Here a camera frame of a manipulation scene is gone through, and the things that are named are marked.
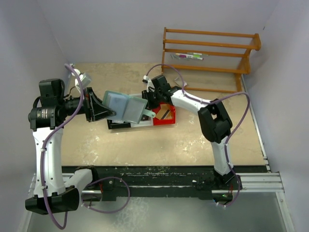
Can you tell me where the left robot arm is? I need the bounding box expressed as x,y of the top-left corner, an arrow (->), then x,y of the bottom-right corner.
25,79 -> 116,215

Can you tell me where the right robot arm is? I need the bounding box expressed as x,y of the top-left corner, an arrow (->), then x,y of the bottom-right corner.
142,75 -> 235,185

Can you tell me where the gold card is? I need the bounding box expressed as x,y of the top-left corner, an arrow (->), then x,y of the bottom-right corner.
155,108 -> 171,120

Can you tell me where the black bin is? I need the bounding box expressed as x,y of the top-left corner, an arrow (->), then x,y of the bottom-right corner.
107,119 -> 131,131

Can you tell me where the red bin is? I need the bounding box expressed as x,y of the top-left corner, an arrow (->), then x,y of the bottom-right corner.
152,103 -> 176,126

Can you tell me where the white bin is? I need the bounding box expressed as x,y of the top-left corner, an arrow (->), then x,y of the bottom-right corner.
131,116 -> 154,128

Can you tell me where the grey clip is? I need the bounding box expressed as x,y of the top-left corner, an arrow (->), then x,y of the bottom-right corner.
171,54 -> 181,60

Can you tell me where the purple marker pen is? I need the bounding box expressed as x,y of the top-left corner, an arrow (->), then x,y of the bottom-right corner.
175,53 -> 204,60

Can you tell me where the wooden shelf rack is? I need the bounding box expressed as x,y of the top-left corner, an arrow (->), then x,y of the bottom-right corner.
161,28 -> 261,92

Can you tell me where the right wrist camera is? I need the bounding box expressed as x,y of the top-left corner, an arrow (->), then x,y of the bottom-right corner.
142,75 -> 155,92

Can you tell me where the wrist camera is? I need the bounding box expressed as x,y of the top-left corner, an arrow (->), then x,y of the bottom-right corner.
71,68 -> 92,93
142,75 -> 155,92

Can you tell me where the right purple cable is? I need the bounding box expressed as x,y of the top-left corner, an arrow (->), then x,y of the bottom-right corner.
146,63 -> 252,208

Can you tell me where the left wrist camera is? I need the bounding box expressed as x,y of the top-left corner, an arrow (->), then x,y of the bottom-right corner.
71,68 -> 92,93

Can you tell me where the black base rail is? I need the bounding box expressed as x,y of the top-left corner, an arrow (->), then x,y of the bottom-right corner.
42,165 -> 268,201

